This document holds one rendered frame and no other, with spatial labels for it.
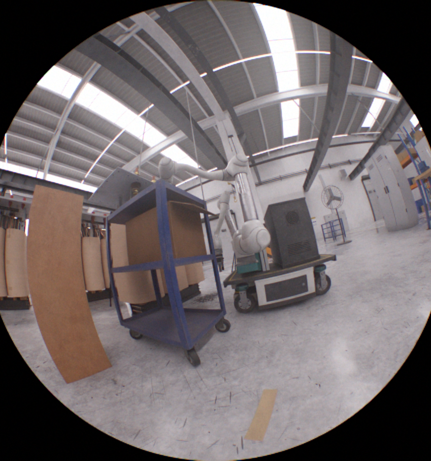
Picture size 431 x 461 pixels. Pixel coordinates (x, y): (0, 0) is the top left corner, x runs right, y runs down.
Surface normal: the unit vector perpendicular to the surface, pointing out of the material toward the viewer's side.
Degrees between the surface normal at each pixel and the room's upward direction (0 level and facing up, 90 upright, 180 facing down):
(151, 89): 180
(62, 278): 90
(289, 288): 90
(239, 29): 174
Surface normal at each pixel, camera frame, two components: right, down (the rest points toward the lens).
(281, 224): -0.25, -0.13
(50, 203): 0.90, -0.23
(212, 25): 0.27, 0.94
